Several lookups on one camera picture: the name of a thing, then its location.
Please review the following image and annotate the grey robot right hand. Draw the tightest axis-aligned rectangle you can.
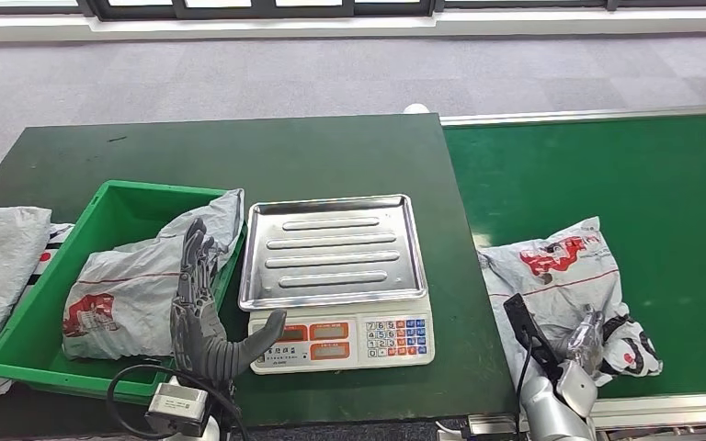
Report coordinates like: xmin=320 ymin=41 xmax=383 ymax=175
xmin=556 ymin=304 xmax=607 ymax=376

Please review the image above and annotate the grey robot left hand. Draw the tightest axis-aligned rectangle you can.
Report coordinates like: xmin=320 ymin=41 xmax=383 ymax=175
xmin=170 ymin=218 xmax=289 ymax=385

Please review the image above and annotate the grey parcel red print panda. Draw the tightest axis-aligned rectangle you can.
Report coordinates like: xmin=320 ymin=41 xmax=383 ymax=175
xmin=477 ymin=217 xmax=665 ymax=390

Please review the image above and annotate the grey parcel red print sticker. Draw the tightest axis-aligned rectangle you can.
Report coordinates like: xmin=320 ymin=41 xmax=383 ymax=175
xmin=62 ymin=233 xmax=221 ymax=361

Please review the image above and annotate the green conveyor belt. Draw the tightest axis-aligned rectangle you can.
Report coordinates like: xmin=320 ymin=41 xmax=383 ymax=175
xmin=444 ymin=112 xmax=706 ymax=400

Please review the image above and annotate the white electronic scale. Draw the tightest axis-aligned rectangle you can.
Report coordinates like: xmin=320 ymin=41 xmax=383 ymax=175
xmin=238 ymin=193 xmax=437 ymax=376

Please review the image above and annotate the green plastic crate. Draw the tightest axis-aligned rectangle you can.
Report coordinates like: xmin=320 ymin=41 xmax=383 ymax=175
xmin=0 ymin=179 xmax=247 ymax=406

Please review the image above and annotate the steel scale tray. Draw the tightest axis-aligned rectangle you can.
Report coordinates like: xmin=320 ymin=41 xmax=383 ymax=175
xmin=238 ymin=193 xmax=429 ymax=311

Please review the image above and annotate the white bag black red print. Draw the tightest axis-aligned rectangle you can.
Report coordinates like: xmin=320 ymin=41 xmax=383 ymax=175
xmin=24 ymin=223 xmax=76 ymax=288

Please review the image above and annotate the dark green table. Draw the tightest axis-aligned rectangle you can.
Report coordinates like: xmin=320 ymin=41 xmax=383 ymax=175
xmin=0 ymin=113 xmax=518 ymax=441

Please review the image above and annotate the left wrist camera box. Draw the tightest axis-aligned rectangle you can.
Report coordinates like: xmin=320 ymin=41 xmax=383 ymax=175
xmin=145 ymin=381 xmax=210 ymax=438

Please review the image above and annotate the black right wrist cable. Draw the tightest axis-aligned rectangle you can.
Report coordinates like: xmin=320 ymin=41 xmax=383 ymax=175
xmin=514 ymin=337 xmax=534 ymax=403

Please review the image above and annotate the aluminium conveyor side rail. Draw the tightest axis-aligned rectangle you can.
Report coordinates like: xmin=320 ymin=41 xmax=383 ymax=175
xmin=468 ymin=392 xmax=706 ymax=436
xmin=439 ymin=103 xmax=706 ymax=128

